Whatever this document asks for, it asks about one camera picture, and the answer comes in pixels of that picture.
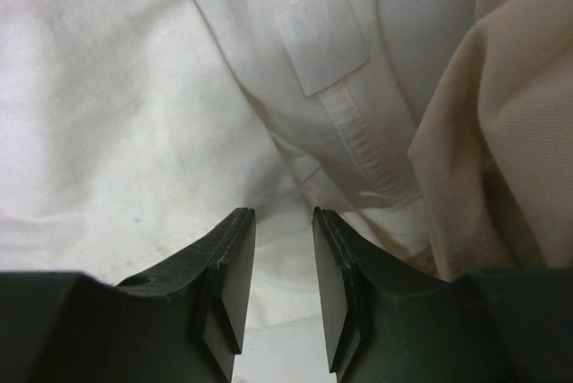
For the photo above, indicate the beige t shirt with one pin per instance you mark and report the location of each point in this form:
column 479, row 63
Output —
column 493, row 152

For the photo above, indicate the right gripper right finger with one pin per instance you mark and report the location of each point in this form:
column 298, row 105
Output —
column 385, row 321

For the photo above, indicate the cream white t shirt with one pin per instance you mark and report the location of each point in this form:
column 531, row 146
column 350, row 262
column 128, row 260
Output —
column 129, row 128

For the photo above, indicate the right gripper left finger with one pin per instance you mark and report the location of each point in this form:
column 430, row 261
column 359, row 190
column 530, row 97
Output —
column 181, row 320

